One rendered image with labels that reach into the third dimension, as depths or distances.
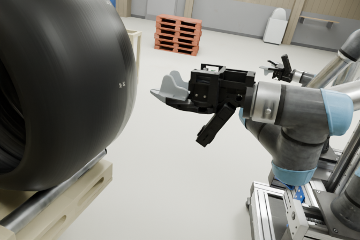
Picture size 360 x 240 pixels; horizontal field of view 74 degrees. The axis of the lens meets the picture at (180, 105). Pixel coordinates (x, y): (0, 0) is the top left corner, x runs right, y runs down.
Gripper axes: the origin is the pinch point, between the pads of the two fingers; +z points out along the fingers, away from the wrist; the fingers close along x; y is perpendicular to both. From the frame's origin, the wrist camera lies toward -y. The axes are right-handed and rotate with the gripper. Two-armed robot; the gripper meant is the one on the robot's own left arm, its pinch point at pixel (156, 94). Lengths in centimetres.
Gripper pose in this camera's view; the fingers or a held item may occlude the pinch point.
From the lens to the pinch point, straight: 52.3
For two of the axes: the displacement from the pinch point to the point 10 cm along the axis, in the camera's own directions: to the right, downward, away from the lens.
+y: 0.3, -9.2, -4.0
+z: -9.4, -1.7, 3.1
